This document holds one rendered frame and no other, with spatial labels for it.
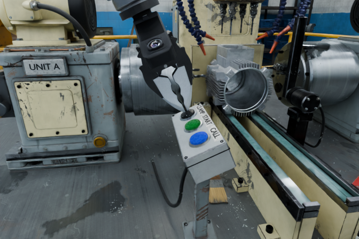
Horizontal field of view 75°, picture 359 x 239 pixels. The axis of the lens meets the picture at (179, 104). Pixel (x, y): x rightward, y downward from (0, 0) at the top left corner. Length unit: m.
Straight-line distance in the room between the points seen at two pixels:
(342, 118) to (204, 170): 0.84
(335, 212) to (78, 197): 0.60
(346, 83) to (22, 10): 1.01
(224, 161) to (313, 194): 0.32
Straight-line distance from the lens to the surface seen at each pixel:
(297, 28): 0.81
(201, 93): 0.99
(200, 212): 0.52
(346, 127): 1.12
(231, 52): 0.85
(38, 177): 0.84
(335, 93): 0.99
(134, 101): 0.74
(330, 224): 0.62
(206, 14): 1.07
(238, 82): 1.01
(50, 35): 0.81
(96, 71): 0.71
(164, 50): 0.33
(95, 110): 0.74
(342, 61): 0.98
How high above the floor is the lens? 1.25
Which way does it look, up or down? 20 degrees down
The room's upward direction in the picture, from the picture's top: straight up
